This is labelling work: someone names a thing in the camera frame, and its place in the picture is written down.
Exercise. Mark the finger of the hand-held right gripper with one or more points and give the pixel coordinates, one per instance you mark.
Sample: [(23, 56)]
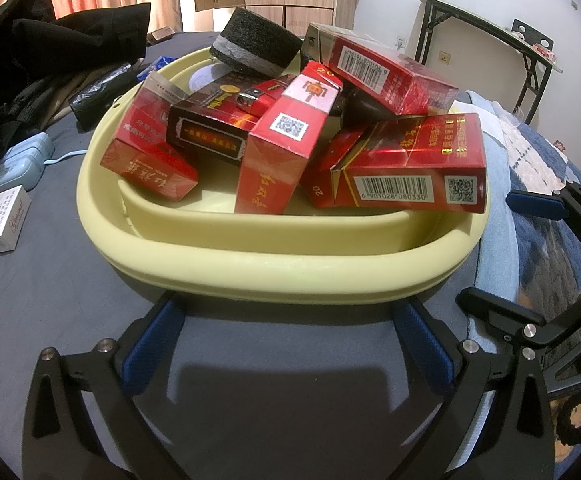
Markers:
[(500, 310), (532, 203)]

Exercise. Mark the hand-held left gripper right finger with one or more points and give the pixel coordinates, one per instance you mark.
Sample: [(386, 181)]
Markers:
[(423, 345)]

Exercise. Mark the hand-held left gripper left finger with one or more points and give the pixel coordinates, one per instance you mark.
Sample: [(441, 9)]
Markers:
[(150, 345)]

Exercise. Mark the large red cigarette carton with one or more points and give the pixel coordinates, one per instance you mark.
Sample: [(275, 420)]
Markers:
[(420, 170)]

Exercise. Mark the yellow-green plastic basin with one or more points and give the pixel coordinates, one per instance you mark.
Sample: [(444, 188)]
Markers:
[(270, 265)]

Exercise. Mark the clear-wrapped red cigarette box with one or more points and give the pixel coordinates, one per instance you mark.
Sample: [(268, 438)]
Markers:
[(145, 160)]

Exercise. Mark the red gold-striped cigarette box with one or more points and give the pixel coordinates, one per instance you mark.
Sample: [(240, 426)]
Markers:
[(320, 180)]

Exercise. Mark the dark brown cigarette box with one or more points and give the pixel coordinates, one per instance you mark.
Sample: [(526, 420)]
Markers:
[(205, 130)]

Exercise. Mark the red white cigarette box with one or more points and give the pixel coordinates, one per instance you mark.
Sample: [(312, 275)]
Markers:
[(275, 160)]

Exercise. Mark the red lighter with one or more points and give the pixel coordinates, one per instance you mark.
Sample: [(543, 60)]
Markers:
[(250, 99)]

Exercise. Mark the black foam disc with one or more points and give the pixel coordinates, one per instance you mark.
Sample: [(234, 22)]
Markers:
[(255, 40)]

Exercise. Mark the blue checked plush blanket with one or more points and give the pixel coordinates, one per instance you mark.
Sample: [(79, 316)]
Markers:
[(535, 257)]

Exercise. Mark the pink tape roll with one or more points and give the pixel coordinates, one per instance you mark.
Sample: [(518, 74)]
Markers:
[(544, 51)]

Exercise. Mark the black panel with holes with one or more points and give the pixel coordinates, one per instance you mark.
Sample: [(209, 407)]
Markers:
[(532, 32)]

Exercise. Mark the white red cigarette pack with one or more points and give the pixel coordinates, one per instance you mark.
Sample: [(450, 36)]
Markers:
[(0, 222)]

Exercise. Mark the black-legged folding table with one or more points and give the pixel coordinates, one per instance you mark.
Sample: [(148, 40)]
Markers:
[(426, 30)]

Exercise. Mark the light blue plastic case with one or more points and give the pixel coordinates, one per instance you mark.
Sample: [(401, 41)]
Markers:
[(18, 162)]

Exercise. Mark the black plastic bag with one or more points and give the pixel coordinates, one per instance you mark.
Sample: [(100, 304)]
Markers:
[(103, 95)]

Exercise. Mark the beige cloth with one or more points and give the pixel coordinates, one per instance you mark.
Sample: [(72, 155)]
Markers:
[(78, 85)]

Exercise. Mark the blue packet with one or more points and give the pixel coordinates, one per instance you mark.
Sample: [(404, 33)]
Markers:
[(163, 62)]

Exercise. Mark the small brown box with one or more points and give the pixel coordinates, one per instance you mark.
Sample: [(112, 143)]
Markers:
[(161, 35)]

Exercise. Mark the black jacket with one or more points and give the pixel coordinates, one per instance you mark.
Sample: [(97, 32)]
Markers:
[(35, 50)]

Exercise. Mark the yellowish wall socket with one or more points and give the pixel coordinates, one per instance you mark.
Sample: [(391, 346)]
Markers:
[(444, 56)]

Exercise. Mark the white wall socket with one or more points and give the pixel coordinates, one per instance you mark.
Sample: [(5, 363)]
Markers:
[(401, 40)]

